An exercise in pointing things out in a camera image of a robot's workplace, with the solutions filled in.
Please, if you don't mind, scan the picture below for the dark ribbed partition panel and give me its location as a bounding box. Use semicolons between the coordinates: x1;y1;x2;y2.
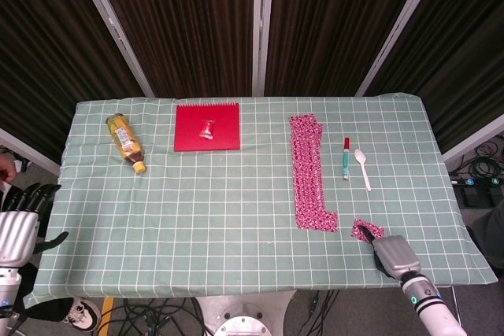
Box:
89;0;257;99
264;0;430;97
0;0;149;164
368;0;504;154

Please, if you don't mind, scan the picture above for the black trouser leg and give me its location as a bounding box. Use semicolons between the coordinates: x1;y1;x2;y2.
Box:
17;264;76;322

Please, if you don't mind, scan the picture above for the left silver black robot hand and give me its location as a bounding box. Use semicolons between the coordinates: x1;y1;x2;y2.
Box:
0;182;70;268

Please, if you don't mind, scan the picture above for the black foot pedal green label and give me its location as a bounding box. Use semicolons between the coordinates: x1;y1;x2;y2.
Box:
487;175;504;207

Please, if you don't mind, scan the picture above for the white partition base rail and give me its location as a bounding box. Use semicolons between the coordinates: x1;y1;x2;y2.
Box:
443;113;504;162
0;127;62;176

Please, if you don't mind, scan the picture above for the white plastic spoon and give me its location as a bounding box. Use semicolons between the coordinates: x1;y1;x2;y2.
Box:
354;148;372;192

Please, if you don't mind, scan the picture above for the black foot pedal blue label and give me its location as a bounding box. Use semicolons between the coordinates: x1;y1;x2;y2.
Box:
452;177;488;208

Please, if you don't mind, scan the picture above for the green grid tablecloth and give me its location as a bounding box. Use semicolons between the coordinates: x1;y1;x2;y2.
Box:
23;94;498;308

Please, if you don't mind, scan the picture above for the black floor cable bundle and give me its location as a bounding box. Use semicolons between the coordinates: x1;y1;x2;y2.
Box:
98;296;206;336

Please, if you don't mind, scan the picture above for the black green cable bundle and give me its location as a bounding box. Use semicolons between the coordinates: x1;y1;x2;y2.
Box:
468;142;504;179

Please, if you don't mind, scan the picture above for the yellow tea bottle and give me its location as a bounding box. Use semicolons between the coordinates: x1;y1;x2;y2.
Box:
105;113;147;174

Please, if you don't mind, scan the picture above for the long pink patterned cloth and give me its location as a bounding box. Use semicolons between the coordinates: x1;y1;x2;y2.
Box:
289;114;339;232

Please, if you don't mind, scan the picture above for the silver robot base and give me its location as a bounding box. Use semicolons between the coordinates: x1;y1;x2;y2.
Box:
195;290;296;336

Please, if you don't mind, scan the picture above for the white partition post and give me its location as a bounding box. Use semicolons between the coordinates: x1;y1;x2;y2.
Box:
355;0;448;97
69;0;155;99
251;0;276;97

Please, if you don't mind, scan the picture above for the red candy packet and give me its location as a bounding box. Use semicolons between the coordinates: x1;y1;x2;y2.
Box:
198;118;217;141

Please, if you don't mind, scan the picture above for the red spiral notebook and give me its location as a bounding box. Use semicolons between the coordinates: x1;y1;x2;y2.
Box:
173;102;241;153

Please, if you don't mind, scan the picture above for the green red marker pen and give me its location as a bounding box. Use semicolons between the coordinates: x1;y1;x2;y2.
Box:
342;137;351;181

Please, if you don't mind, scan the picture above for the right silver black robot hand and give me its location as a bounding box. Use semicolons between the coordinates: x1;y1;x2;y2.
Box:
356;224;422;282

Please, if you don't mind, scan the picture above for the person's bare hand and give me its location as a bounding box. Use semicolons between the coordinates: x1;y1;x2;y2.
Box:
0;153;19;183

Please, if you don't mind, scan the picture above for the white black sneaker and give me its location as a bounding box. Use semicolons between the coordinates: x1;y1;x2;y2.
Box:
62;298;99;333

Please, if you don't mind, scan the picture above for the small pink cloth piece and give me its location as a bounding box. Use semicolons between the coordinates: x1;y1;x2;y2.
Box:
351;218;385;242

